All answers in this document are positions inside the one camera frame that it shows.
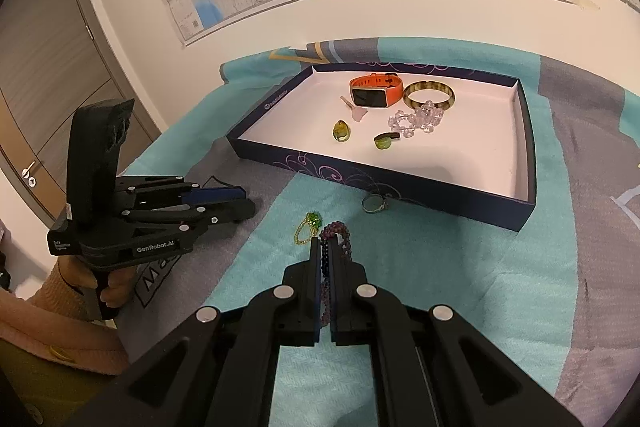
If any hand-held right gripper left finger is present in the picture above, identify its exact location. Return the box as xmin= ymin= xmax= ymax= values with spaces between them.
xmin=85 ymin=237 xmax=323 ymax=427

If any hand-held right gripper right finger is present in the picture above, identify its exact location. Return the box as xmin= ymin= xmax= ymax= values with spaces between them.
xmin=330 ymin=252 xmax=583 ymax=427

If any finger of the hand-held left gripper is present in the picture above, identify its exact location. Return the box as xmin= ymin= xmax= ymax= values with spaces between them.
xmin=124 ymin=199 xmax=256 ymax=229
xmin=115 ymin=174 xmax=247 ymax=208

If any purple bead bracelet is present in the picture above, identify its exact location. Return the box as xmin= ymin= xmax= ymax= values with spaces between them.
xmin=320 ymin=220 xmax=356 ymax=329

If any green stone ring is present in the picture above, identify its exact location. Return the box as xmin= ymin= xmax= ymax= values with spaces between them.
xmin=373 ymin=131 xmax=401 ymax=152

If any clear crystal bead bracelet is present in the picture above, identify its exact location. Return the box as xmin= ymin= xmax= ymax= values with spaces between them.
xmin=387 ymin=100 xmax=444 ymax=139

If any dark blue jewelry box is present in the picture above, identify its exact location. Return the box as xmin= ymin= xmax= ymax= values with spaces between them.
xmin=226 ymin=61 xmax=539 ymax=233

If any person's left forearm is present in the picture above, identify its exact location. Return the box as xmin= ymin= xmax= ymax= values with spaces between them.
xmin=0 ymin=264 xmax=132 ymax=379

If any person's left hand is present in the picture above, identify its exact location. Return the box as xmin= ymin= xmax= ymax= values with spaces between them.
xmin=57 ymin=256 xmax=139 ymax=310

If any grey-brown door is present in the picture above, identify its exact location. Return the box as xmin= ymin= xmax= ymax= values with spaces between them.
xmin=0 ymin=0 xmax=164 ymax=224

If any teal and grey printed blanket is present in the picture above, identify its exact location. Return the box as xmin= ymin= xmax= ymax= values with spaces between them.
xmin=112 ymin=37 xmax=640 ymax=427

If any orange smartwatch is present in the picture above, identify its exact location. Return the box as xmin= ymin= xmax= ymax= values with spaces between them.
xmin=348 ymin=72 xmax=405 ymax=109

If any yellow and brown bangle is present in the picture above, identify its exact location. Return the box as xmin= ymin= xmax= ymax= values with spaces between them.
xmin=402 ymin=80 xmax=456 ymax=113

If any person's olive clothing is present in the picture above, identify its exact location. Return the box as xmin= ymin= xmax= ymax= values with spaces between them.
xmin=0 ymin=336 xmax=128 ymax=427

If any silver door handle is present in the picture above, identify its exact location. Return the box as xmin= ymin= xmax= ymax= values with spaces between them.
xmin=20 ymin=159 xmax=44 ymax=188

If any green pendant gold necklace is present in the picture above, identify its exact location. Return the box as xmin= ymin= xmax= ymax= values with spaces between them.
xmin=293 ymin=211 xmax=324 ymax=246

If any silver ring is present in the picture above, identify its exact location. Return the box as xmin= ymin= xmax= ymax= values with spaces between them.
xmin=361 ymin=193 xmax=390 ymax=214

